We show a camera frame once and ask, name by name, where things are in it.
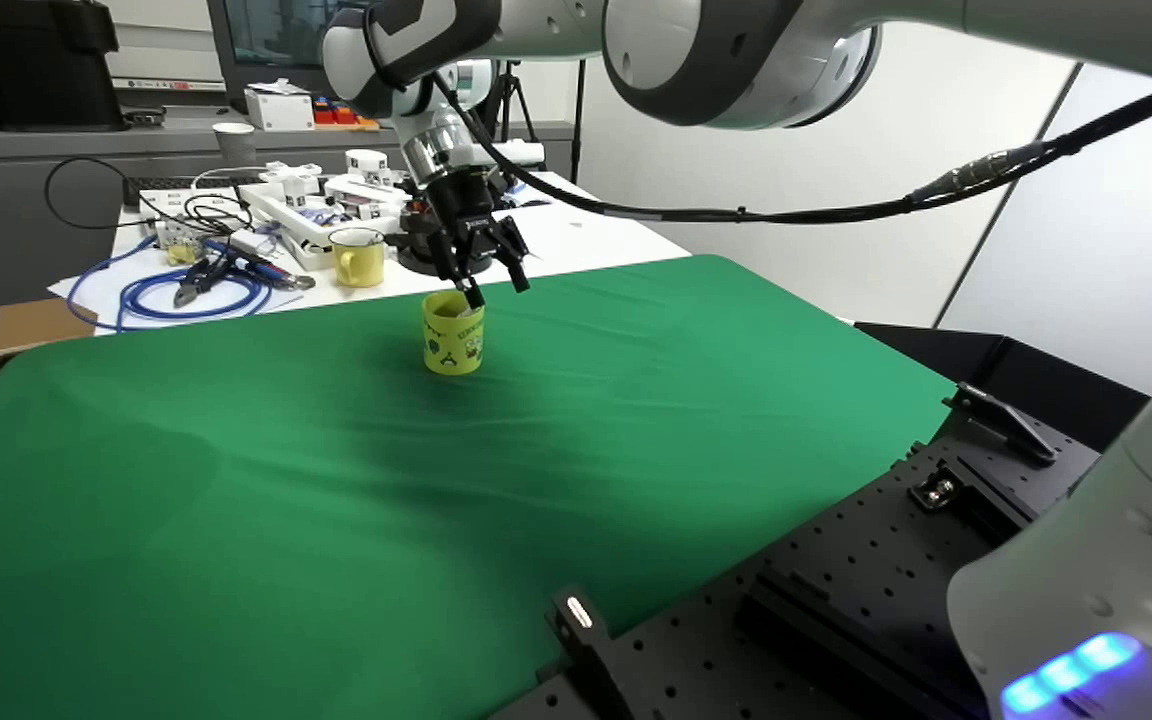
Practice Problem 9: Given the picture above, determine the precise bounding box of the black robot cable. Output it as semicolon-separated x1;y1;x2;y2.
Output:
429;74;1152;226

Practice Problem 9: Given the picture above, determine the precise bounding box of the blue coiled cable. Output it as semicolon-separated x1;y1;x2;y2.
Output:
62;234;281;337

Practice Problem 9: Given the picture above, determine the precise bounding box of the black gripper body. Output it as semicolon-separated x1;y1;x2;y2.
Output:
396;168;527;278

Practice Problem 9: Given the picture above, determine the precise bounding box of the yellow green mug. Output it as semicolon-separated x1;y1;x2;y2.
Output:
421;291;485;374

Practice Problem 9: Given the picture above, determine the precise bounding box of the green table cloth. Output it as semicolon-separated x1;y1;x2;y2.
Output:
0;255;950;720

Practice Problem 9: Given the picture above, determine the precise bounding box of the small yellow cup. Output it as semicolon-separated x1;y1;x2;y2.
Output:
334;233;384;286

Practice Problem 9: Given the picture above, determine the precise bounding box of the black perforated breadboard base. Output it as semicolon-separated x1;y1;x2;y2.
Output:
493;322;1144;720

